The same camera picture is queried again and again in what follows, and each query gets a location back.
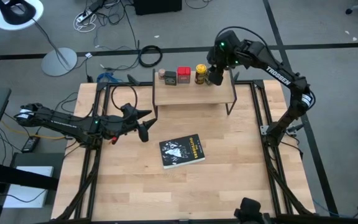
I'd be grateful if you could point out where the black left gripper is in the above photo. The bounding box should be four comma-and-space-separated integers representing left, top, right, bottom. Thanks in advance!
121, 103, 158, 143

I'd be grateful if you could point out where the yellow lid onion spice jar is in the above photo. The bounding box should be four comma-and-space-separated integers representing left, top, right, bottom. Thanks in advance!
195, 63, 208, 85

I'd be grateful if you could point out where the red lid patterned spice tin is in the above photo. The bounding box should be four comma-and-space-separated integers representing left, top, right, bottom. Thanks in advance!
177, 66, 192, 84

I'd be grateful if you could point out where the dark green pepper tin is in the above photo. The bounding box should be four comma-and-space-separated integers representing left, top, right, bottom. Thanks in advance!
164, 70, 178, 86

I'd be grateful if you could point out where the black paperback book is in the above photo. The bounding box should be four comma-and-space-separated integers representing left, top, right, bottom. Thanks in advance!
159, 133, 206, 170

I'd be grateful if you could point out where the black box on floor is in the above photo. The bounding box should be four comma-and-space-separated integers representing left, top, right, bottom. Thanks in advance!
132, 0, 183, 16

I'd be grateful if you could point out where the floor lamp with round base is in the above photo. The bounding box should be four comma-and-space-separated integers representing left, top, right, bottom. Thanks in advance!
0, 0, 78, 78

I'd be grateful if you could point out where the grey cabinet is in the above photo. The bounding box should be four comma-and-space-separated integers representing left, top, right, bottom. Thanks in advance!
10, 152, 65, 175

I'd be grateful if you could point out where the black power adapter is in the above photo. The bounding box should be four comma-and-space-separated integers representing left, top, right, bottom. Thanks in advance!
21, 136, 41, 154

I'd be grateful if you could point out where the white power strip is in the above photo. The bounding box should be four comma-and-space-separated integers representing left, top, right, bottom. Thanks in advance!
75, 8, 93, 24

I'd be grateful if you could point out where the white box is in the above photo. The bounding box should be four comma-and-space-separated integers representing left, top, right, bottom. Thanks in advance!
2, 166, 55, 209

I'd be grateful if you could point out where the black desk crossbar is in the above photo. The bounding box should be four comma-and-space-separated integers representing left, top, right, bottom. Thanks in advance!
0, 160, 59, 191

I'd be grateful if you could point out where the wooden shelf black metal frame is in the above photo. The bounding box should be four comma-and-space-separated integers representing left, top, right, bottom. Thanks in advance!
152, 67, 238, 116

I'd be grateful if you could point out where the blue cable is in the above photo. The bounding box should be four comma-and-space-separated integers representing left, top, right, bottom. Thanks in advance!
96, 72, 123, 84

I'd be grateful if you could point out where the black coiled cable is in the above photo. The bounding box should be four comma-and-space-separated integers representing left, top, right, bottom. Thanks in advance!
137, 44, 163, 68

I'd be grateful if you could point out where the black floor cable bundle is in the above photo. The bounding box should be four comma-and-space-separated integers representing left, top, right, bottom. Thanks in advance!
85, 0, 140, 52

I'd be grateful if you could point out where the yellow cable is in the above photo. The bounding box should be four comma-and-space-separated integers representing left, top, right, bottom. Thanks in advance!
0, 119, 67, 141

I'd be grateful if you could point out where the white coiled cable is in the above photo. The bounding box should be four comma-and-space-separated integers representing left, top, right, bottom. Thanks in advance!
72, 12, 98, 34

